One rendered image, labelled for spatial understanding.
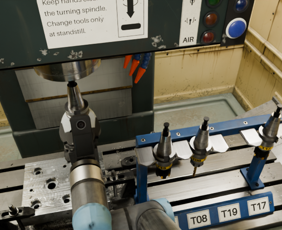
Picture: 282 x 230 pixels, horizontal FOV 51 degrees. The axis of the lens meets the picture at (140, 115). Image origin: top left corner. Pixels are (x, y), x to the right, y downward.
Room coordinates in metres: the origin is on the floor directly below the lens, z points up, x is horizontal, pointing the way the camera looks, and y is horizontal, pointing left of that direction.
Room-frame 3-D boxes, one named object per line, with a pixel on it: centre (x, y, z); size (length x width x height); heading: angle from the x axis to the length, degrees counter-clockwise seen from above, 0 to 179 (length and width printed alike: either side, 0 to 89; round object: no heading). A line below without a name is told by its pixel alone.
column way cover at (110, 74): (1.04, 0.27, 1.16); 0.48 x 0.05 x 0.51; 102
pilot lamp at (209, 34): (0.46, -0.11, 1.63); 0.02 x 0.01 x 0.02; 102
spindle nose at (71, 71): (0.61, 0.17, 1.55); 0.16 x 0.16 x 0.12
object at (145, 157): (0.55, -0.01, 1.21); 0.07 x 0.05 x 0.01; 12
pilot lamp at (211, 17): (0.46, -0.11, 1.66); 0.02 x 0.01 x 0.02; 102
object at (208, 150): (0.59, -0.17, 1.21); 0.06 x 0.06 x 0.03
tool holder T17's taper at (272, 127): (0.63, -0.39, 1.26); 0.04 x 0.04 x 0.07
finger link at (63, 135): (0.53, 0.18, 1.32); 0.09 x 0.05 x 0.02; 27
